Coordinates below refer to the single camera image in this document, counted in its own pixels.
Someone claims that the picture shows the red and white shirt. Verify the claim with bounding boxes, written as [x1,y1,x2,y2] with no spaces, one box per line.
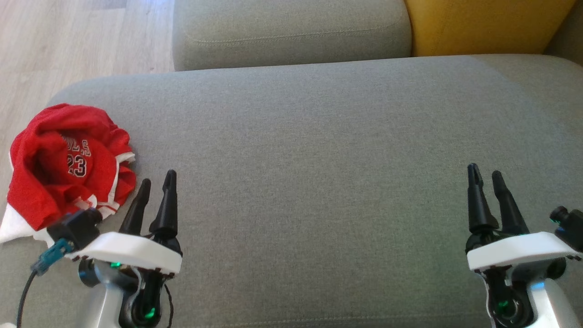
[0,200,53,245]

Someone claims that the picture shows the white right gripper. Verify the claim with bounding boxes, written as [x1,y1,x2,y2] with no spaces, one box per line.
[465,163,583,273]

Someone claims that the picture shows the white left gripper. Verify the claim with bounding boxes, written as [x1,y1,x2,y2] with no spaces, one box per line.
[66,169,183,277]

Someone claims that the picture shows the teal left camera connector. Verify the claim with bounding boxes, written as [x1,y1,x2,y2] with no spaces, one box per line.
[31,239,74,277]

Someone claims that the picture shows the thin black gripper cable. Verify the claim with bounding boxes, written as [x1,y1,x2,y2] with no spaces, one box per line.
[162,280,175,328]

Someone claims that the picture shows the yellow sofa cushion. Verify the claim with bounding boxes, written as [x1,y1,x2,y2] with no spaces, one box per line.
[403,0,579,57]

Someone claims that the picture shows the grey sofa seat cushion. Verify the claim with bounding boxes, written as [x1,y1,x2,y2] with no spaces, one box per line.
[0,54,583,328]

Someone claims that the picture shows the red shorts with number 23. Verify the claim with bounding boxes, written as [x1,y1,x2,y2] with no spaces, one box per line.
[7,103,137,231]

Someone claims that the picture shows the grey sofa back cushion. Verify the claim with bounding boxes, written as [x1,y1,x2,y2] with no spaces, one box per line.
[172,0,413,72]

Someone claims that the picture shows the black left camera cable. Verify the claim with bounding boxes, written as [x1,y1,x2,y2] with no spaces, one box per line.
[16,269,38,328]

